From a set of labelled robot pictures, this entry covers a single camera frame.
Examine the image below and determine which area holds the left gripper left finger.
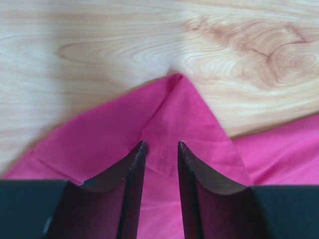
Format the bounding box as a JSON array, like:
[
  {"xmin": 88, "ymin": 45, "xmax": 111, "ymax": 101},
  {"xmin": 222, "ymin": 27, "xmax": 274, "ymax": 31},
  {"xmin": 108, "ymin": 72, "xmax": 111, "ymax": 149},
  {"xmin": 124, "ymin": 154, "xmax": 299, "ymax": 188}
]
[{"xmin": 0, "ymin": 141, "xmax": 147, "ymax": 239}]

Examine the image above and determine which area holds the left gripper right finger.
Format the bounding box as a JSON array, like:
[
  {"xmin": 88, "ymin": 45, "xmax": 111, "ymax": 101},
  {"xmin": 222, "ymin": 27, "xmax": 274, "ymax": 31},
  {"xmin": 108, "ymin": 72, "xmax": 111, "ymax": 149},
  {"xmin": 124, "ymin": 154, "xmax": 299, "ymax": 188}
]
[{"xmin": 177, "ymin": 142, "xmax": 319, "ymax": 239}]

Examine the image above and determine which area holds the magenta t shirt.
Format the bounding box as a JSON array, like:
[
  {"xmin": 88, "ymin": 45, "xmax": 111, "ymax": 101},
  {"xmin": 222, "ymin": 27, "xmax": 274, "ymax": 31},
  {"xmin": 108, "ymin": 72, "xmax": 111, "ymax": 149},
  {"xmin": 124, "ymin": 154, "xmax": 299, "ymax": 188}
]
[{"xmin": 4, "ymin": 74, "xmax": 319, "ymax": 239}]

